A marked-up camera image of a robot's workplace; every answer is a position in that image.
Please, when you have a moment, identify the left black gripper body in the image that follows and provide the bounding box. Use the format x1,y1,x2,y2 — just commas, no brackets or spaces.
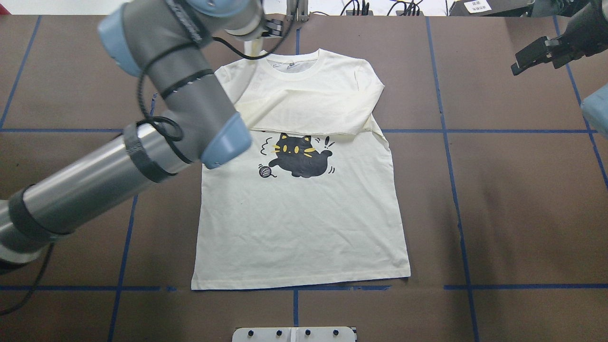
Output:
260,17,287,39

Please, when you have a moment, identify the orange black power strip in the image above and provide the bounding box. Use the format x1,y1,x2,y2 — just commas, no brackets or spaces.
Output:
386,0,423,17
339,0,373,17

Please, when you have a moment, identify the far orange black power strip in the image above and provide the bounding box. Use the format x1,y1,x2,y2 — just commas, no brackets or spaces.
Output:
339,0,373,17

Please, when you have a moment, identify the cream long-sleeve cat shirt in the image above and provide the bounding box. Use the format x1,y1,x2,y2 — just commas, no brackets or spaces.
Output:
190,48,412,291

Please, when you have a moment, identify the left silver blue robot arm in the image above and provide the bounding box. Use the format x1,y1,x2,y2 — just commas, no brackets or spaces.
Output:
0,0,286,274

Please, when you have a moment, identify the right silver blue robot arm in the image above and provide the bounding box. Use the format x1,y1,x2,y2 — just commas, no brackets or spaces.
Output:
510,0,608,138

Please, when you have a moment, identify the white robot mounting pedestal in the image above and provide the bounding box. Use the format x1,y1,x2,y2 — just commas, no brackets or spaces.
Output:
232,326,358,342

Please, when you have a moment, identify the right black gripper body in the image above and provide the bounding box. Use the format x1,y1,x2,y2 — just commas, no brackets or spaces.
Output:
545,29,587,69

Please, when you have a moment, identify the dark box with label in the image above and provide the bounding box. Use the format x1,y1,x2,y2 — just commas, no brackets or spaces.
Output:
448,0,534,17

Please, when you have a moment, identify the aluminium frame post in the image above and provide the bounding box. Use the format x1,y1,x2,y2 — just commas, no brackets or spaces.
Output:
286,0,310,22

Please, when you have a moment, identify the near orange black power strip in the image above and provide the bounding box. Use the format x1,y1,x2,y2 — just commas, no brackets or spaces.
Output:
386,0,423,17

